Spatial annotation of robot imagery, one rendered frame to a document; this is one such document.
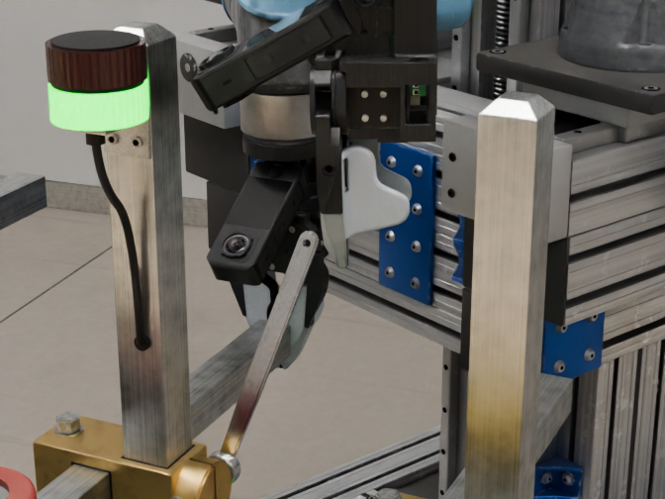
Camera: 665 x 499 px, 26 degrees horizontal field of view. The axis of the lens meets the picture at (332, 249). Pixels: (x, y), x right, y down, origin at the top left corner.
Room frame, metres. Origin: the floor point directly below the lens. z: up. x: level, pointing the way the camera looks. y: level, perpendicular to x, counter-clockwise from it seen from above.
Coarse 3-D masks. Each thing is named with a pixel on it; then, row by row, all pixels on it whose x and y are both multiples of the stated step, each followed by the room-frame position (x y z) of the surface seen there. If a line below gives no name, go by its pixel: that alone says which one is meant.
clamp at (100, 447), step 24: (48, 432) 0.93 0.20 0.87; (96, 432) 0.93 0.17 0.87; (120, 432) 0.93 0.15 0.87; (48, 456) 0.91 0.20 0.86; (72, 456) 0.90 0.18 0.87; (96, 456) 0.89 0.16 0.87; (120, 456) 0.89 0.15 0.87; (192, 456) 0.89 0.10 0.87; (48, 480) 0.91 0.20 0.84; (120, 480) 0.88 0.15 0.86; (144, 480) 0.87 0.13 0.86; (168, 480) 0.86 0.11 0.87; (192, 480) 0.87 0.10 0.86; (216, 480) 0.88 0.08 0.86
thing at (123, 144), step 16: (80, 32) 0.87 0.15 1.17; (96, 32) 0.87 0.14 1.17; (112, 32) 0.87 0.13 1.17; (128, 32) 0.87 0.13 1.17; (64, 48) 0.83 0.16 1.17; (80, 48) 0.83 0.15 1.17; (96, 48) 0.83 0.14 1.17; (112, 48) 0.83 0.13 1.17; (128, 128) 0.88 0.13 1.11; (144, 128) 0.87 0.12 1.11; (96, 144) 0.84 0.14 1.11; (112, 144) 0.88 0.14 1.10; (128, 144) 0.88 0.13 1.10; (144, 144) 0.87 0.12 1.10; (96, 160) 0.85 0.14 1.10; (112, 192) 0.85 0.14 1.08; (128, 224) 0.87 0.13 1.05; (128, 240) 0.87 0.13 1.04; (144, 336) 0.88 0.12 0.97
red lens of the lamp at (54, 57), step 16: (48, 48) 0.84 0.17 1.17; (128, 48) 0.84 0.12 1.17; (144, 48) 0.85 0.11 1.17; (48, 64) 0.84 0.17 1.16; (64, 64) 0.83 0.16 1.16; (80, 64) 0.82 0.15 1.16; (96, 64) 0.82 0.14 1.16; (112, 64) 0.83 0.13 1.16; (128, 64) 0.83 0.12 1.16; (144, 64) 0.85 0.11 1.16; (48, 80) 0.84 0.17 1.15; (64, 80) 0.83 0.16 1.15; (80, 80) 0.82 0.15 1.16; (96, 80) 0.82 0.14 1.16; (112, 80) 0.83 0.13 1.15; (128, 80) 0.83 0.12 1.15
